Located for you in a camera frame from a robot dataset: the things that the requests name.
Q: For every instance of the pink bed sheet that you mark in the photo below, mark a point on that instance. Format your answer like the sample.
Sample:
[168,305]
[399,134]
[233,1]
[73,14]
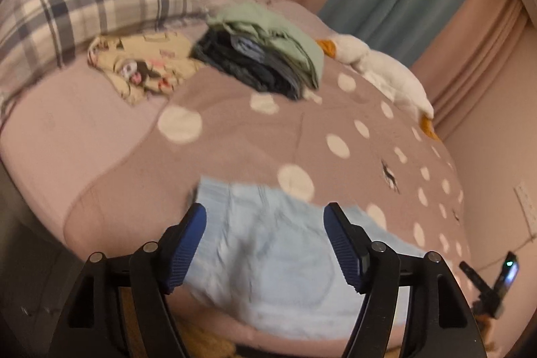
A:
[63,140]

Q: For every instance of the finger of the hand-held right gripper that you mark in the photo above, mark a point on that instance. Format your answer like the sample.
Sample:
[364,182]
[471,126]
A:
[474,278]

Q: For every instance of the blue-grey folded garment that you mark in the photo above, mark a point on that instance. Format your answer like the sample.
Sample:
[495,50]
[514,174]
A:
[248,46]

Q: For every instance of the white wall power strip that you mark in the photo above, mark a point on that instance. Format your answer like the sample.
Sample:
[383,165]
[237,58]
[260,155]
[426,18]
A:
[526,209]

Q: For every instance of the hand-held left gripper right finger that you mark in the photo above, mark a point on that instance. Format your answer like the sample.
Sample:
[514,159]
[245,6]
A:
[342,244]

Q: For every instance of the light blue denim pants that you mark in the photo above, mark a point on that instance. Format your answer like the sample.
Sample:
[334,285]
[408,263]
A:
[268,257]

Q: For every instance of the blue plaid pillow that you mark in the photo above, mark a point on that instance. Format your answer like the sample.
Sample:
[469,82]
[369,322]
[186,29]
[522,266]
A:
[84,1]

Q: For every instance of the cream cartoon print cloth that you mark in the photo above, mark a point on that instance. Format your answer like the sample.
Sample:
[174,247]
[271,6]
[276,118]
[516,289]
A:
[142,66]

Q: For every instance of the mauve polka dot blanket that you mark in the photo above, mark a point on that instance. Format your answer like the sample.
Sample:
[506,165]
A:
[251,144]

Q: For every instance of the dark folded jeans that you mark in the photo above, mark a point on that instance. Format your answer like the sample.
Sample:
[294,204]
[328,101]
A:
[235,62]

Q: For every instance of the white goose plush toy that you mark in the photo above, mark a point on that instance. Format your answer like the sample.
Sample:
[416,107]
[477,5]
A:
[377,64]

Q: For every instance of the green folded garment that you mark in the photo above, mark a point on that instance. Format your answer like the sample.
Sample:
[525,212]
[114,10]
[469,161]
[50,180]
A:
[272,28]

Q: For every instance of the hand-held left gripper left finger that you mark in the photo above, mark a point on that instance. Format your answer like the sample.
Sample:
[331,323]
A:
[188,249]

